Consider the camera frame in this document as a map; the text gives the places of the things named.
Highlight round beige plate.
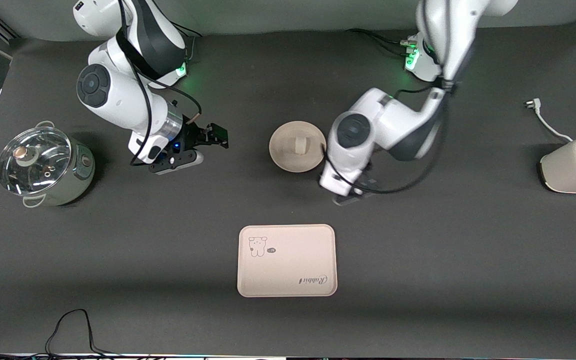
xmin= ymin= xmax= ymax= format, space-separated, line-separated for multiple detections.
xmin=269 ymin=121 xmax=327 ymax=174

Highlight beige rectangular rabbit tray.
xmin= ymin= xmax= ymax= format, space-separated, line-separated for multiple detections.
xmin=237 ymin=224 xmax=338 ymax=298

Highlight steel pot with glass lid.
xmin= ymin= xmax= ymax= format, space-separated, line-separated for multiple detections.
xmin=18 ymin=120 xmax=97 ymax=209

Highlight dark grey table mat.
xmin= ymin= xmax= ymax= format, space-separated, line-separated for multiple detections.
xmin=0 ymin=17 xmax=576 ymax=359

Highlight round glass pot lid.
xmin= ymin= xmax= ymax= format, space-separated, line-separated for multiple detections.
xmin=0 ymin=126 xmax=73 ymax=197

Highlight cream toaster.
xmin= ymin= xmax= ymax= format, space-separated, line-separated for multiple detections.
xmin=539 ymin=136 xmax=576 ymax=195

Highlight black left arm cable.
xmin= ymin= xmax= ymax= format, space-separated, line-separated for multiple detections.
xmin=322 ymin=82 xmax=450 ymax=196

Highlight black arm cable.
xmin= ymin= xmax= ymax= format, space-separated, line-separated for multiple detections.
xmin=117 ymin=0 xmax=204 ymax=167
xmin=322 ymin=82 xmax=450 ymax=196

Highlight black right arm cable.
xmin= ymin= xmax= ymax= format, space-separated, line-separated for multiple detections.
xmin=117 ymin=0 xmax=204 ymax=167

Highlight black right arm base cables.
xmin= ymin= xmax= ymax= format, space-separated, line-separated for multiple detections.
xmin=170 ymin=22 xmax=205 ymax=63

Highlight black arm base cables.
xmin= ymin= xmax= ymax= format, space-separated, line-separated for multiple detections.
xmin=170 ymin=22 xmax=205 ymax=63
xmin=345 ymin=27 xmax=419 ymax=57

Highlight black left arm base cables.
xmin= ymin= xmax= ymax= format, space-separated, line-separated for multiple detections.
xmin=345 ymin=27 xmax=419 ymax=57

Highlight white toaster power cord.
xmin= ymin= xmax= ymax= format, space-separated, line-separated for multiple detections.
xmin=524 ymin=98 xmax=575 ymax=144

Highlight thin black looped cable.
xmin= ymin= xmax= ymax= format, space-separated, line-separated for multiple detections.
xmin=0 ymin=308 xmax=124 ymax=360

